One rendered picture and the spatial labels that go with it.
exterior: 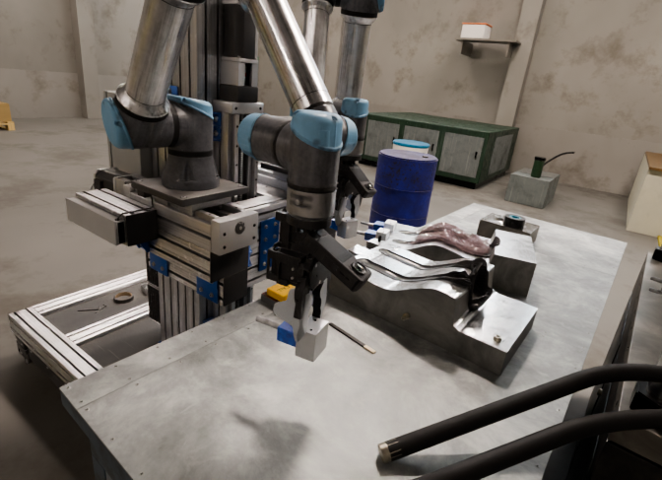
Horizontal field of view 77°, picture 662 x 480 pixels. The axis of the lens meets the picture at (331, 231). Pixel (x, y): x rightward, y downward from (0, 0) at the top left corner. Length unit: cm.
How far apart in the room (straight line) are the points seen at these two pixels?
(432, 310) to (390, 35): 886
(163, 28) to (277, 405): 73
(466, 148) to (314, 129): 597
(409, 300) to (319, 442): 41
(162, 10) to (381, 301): 77
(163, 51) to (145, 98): 12
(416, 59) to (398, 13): 101
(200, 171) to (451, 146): 566
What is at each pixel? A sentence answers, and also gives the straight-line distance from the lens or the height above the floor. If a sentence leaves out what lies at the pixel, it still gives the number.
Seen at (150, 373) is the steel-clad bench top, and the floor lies 80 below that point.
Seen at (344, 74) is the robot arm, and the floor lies 137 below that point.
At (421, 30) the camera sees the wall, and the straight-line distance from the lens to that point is 935.
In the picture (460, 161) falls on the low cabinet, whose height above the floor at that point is 38.
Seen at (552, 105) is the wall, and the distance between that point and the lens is 852.
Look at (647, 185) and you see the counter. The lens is 601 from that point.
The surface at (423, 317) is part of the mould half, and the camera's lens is 100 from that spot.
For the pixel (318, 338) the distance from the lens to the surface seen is 71.
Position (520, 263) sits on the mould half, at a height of 90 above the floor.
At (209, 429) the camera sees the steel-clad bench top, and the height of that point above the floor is 80.
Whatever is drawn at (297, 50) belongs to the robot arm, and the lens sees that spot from 82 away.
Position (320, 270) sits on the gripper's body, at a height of 106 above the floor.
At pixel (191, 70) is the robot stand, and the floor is 133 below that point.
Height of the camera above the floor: 135
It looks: 20 degrees down
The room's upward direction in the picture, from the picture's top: 6 degrees clockwise
